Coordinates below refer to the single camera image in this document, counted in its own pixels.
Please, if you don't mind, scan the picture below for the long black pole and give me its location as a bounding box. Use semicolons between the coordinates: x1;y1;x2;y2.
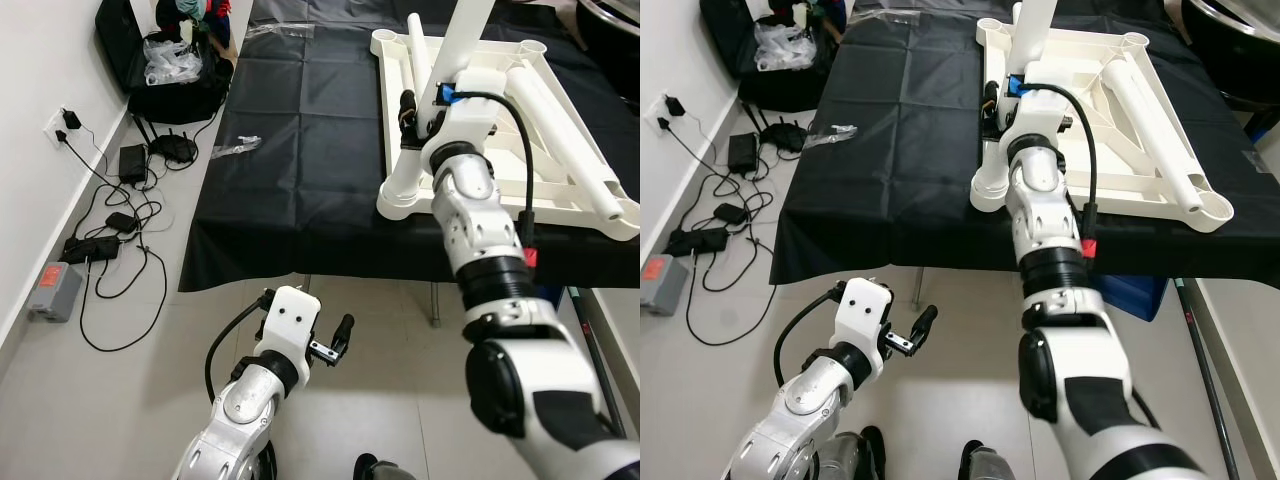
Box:
568;286;629;441
1172;278;1233;480

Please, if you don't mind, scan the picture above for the dark right robot foot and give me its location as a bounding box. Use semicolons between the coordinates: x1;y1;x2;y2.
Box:
960;440;1021;480
352;452;416;480

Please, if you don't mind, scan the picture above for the black floor cable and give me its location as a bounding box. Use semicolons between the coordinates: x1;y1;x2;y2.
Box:
685;240;776;346
78;245;169;353

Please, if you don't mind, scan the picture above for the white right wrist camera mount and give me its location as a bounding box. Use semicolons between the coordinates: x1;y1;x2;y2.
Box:
415;68;513;166
995;60;1081;156

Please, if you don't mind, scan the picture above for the white plastic children table top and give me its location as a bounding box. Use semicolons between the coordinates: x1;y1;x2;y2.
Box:
968;15;1236;234
370;28;640;241

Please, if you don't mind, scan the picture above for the black power strip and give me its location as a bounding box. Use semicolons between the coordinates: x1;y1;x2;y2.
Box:
62;236;121;264
668;228;731;257

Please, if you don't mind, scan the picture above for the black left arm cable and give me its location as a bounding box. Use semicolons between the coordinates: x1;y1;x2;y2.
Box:
772;285;846;391
203;292;273;401

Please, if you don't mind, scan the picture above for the black wifi router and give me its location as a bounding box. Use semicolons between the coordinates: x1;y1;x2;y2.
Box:
745;105;806;154
135;115;199;166

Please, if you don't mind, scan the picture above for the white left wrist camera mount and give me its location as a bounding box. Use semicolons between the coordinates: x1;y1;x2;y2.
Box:
835;278;894;363
258;286;323;371

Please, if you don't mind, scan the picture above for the black power adapter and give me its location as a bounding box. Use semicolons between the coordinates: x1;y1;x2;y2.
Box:
727;133;759;174
117;145;151;186

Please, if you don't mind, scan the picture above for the grey box orange label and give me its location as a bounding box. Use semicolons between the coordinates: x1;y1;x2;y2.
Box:
27;262;84;323
640;255;691;316

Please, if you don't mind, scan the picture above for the flat clear plastic bag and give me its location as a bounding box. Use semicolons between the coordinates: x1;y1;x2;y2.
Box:
850;8;921;26
243;22;316;41

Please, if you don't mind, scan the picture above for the black round basin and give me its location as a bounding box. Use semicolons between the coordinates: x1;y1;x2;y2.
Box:
575;0;640;76
1180;0;1280;111

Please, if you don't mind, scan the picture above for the small clear plastic bag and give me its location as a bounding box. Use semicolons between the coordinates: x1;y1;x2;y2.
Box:
805;123;859;148
210;135;263;159

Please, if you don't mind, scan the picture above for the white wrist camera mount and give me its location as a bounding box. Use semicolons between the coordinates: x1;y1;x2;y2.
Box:
835;278;894;363
258;286;323;371
995;60;1081;156
415;68;513;166

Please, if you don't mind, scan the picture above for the crumpled clear plastic bag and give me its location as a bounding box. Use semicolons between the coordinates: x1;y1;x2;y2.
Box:
752;22;816;73
143;35;206;86

